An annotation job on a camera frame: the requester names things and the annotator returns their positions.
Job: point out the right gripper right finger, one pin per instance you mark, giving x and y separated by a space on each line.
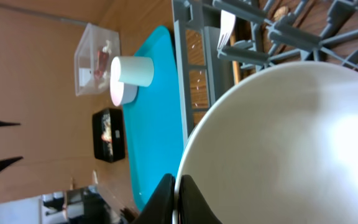
193 208

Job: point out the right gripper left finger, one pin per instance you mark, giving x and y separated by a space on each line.
159 208

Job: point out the pile of rice and nuts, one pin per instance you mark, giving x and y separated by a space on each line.
106 134

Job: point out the pink bowl with nuts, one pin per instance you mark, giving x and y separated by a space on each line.
122 93

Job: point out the white bowl with rice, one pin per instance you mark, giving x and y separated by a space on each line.
280 147

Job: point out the white paper cup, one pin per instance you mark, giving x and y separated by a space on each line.
132 70

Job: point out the white plastic fork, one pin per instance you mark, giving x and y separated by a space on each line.
227 23

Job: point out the red snack wrapper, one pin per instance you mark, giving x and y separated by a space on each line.
101 64

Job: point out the wooden chopstick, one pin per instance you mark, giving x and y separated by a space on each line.
235 64

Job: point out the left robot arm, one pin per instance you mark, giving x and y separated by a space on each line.
62 205

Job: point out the black waste tray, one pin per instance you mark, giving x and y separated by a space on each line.
117 131

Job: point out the grey dishwasher rack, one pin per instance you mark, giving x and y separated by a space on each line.
268 33

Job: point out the teal serving tray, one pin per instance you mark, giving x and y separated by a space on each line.
153 120

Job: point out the clear plastic bin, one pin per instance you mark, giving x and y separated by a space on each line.
85 58

